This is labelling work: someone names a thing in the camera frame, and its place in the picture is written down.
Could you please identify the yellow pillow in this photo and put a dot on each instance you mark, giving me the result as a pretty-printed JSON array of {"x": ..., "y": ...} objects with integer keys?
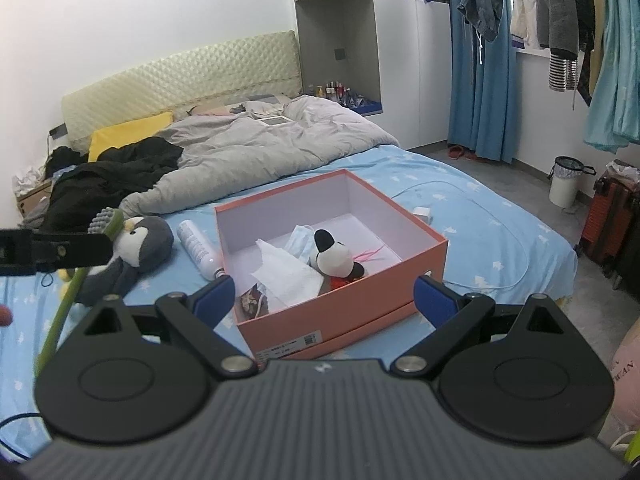
[{"x": 126, "y": 133}]

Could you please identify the pink feather bird toy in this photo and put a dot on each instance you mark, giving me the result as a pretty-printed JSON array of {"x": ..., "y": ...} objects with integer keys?
[{"x": 370, "y": 255}]

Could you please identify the white spray can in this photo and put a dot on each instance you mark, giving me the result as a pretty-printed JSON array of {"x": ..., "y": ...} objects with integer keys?
[{"x": 201, "y": 250}]

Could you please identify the red suitcase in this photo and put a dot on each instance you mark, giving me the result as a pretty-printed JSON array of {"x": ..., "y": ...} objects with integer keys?
[{"x": 610, "y": 236}]

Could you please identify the white charger with cable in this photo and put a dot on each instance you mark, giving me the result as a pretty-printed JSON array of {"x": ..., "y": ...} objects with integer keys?
[{"x": 484, "y": 253}]

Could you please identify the black clothing pile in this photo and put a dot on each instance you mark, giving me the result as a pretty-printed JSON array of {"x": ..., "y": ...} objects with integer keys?
[{"x": 80, "y": 194}]

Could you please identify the white paper napkin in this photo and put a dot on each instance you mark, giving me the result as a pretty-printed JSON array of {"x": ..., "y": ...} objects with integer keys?
[{"x": 286, "y": 280}]

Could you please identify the grey penguin plush toy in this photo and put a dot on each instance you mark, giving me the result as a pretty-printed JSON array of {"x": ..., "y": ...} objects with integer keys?
[{"x": 140, "y": 245}]

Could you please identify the blue surgical face mask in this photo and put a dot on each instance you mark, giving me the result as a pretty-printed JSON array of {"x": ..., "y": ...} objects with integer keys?
[{"x": 301, "y": 244}]

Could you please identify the red foil packet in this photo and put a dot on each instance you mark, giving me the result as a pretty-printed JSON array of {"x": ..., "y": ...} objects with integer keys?
[{"x": 336, "y": 283}]

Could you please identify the blue curtain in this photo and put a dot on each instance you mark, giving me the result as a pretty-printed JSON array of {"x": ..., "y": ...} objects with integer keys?
[{"x": 484, "y": 82}]

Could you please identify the grey white wardrobe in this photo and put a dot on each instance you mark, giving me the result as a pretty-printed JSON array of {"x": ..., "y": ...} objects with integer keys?
[{"x": 396, "y": 53}]

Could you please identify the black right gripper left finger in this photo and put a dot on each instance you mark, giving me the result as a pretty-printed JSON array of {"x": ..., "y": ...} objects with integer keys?
[{"x": 172, "y": 337}]

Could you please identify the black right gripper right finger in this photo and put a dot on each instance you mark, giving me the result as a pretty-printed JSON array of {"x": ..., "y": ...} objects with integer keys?
[{"x": 460, "y": 322}]

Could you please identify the cream padded headboard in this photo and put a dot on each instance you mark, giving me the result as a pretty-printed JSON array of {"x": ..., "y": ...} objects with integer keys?
[{"x": 259, "y": 64}]

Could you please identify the green long-handled brush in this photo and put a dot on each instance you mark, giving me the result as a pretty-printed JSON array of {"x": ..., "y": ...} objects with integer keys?
[{"x": 70, "y": 289}]

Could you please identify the small black white plush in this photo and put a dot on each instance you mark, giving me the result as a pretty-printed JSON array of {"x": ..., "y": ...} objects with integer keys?
[{"x": 333, "y": 259}]

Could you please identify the hanging clothes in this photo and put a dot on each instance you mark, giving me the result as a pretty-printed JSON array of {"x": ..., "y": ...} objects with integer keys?
[{"x": 594, "y": 48}]

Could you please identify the pink cardboard box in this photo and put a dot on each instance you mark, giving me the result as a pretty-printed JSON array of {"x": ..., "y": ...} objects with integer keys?
[{"x": 393, "y": 246}]

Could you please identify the person's left hand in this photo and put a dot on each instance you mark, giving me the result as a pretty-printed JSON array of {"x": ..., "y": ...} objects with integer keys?
[{"x": 6, "y": 317}]

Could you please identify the grey duvet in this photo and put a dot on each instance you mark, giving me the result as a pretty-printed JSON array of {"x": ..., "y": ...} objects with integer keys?
[{"x": 223, "y": 155}]

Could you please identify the white trash bin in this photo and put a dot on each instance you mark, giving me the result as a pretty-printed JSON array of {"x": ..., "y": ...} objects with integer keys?
[{"x": 564, "y": 178}]

